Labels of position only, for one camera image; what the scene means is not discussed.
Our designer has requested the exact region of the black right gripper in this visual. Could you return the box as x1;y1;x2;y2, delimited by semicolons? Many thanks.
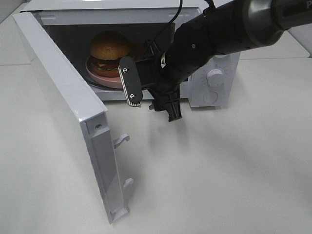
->
118;39;195;122

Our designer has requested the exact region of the pink plate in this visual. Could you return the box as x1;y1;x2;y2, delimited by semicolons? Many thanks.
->
85;43;152;89

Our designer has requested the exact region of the round white door button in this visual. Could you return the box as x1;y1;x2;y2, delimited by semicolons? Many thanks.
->
203;92;218;103

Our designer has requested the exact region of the white timer knob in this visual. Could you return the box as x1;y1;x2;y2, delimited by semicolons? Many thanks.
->
207;69;225;87

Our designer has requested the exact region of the burger with lettuce and cheese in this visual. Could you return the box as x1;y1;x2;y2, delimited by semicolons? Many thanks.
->
90;31;131;78

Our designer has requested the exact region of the white microwave door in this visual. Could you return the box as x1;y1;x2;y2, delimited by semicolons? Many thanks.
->
13;12;133;223

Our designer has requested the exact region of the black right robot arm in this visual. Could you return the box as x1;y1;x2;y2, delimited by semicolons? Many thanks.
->
118;0;312;121

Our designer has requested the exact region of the white microwave oven body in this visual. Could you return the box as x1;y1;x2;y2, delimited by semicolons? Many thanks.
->
14;0;240;107

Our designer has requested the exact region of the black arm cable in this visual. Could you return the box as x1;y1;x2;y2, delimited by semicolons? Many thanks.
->
148;0;216;49

